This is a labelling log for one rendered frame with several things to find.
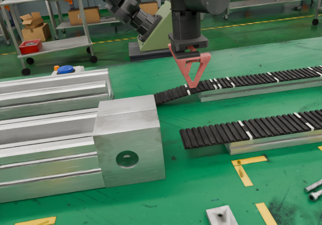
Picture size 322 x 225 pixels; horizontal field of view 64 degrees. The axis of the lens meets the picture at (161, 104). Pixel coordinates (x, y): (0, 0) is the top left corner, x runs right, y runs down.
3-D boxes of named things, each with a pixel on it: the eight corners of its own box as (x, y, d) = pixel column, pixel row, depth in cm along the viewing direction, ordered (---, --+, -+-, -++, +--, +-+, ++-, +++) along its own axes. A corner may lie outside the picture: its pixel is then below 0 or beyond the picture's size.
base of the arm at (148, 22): (157, 16, 105) (140, 40, 107) (142, 3, 102) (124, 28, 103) (163, 17, 97) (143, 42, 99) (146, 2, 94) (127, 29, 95)
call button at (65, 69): (75, 70, 69) (74, 64, 68) (73, 76, 66) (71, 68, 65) (61, 72, 69) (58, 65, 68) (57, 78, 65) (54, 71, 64)
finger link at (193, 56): (179, 94, 52) (176, 49, 48) (173, 80, 58) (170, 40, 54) (212, 89, 53) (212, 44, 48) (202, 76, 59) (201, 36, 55)
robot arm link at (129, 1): (141, 11, 101) (133, 23, 102) (120, -6, 97) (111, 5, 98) (146, 10, 93) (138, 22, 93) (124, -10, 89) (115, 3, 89)
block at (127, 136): (157, 132, 49) (152, 88, 45) (166, 179, 39) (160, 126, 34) (110, 139, 49) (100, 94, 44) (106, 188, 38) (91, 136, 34)
